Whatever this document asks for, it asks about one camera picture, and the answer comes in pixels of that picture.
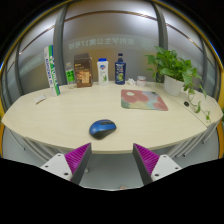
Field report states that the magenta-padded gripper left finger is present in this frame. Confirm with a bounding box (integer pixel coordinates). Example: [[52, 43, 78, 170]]
[[39, 142, 93, 186]]

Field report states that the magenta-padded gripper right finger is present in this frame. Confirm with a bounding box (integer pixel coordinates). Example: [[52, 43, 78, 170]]
[[132, 143, 183, 186]]

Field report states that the blue and black computer mouse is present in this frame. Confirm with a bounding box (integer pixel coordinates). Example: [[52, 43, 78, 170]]
[[88, 119, 118, 141]]

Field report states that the floral pastel mouse pad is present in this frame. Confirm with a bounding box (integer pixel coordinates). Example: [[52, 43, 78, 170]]
[[120, 88, 169, 112]]

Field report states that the small white packet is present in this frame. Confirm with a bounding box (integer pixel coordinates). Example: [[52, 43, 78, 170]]
[[33, 94, 47, 105]]

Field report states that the small white round jar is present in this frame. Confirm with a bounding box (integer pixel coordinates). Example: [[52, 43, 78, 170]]
[[136, 75, 147, 88]]

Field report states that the green plant in white pot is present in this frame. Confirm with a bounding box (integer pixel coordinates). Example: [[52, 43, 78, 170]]
[[144, 45, 213, 123]]

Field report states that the small clear green-label bottle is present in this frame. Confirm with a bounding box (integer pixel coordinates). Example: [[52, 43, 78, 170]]
[[64, 61, 77, 90]]

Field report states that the brown cardboard box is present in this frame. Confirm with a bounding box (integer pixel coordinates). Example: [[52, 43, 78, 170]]
[[73, 52, 94, 89]]

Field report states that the white blue-capped lotion bottle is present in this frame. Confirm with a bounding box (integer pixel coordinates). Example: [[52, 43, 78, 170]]
[[96, 58, 110, 86]]

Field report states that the dark blue shampoo bottle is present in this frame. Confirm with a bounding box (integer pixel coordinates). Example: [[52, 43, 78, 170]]
[[114, 52, 127, 86]]

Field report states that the white green shuttlecock tube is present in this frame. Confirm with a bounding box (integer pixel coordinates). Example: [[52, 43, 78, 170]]
[[43, 44, 62, 97]]

